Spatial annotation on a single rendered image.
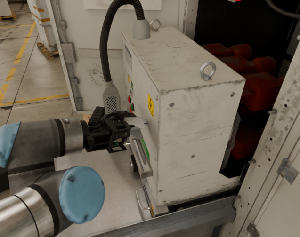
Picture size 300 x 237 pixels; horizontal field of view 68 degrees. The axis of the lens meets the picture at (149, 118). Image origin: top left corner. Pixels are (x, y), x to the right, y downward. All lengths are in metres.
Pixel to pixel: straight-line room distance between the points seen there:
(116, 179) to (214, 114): 0.57
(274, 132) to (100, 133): 0.46
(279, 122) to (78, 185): 0.51
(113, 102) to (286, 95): 0.66
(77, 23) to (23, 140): 0.81
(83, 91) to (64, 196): 1.05
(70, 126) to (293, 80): 0.52
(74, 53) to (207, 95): 0.85
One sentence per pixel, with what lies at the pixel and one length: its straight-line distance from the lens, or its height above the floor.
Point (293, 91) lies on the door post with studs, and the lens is 0.62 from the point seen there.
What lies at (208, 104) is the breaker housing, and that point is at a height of 1.33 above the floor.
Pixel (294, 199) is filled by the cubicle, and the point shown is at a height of 1.16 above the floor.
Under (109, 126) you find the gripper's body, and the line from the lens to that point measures 0.57.
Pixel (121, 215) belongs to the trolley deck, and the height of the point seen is 0.85.
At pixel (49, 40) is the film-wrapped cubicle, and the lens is 4.73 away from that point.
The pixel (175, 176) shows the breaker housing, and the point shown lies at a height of 1.07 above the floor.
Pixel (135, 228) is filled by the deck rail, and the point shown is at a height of 0.88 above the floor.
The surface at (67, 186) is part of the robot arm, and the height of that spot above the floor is 1.36.
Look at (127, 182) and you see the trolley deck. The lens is 1.00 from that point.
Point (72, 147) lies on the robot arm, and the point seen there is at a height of 1.28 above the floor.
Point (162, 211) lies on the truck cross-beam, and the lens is 0.83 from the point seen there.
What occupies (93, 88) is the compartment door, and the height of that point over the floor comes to 1.00.
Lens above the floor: 1.64
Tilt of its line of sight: 37 degrees down
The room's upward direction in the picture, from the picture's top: straight up
